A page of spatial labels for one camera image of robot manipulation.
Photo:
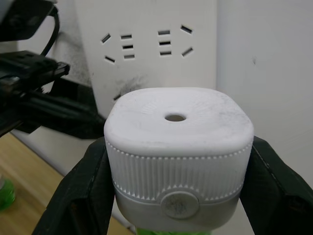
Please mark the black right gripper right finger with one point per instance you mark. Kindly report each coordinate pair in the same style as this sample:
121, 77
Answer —
276, 195

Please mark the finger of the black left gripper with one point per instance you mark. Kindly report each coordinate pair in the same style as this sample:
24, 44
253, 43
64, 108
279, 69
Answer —
63, 115

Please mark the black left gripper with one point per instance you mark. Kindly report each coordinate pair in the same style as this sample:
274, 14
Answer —
22, 19

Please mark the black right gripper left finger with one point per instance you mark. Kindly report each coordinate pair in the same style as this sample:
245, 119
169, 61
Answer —
80, 191

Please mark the green repellent liquid bottle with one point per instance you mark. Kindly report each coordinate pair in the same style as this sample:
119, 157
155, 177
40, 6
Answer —
171, 231
6, 195

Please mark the white mosquito repellent heater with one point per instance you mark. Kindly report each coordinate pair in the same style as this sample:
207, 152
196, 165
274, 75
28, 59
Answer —
178, 137

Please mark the white power strip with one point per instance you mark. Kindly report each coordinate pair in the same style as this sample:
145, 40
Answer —
146, 73

